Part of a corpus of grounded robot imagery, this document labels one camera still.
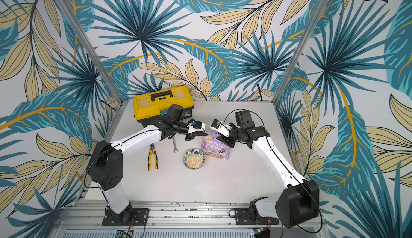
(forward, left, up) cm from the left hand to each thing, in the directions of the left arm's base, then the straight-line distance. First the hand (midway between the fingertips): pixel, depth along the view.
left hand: (205, 132), depth 80 cm
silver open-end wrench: (0, +18, -19) cm, 26 cm away
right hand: (-3, -3, 0) cm, 4 cm away
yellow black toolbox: (+18, +34, -3) cm, 39 cm away
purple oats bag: (-4, -3, -6) cm, 8 cm away
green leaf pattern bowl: (-7, +6, -16) cm, 18 cm away
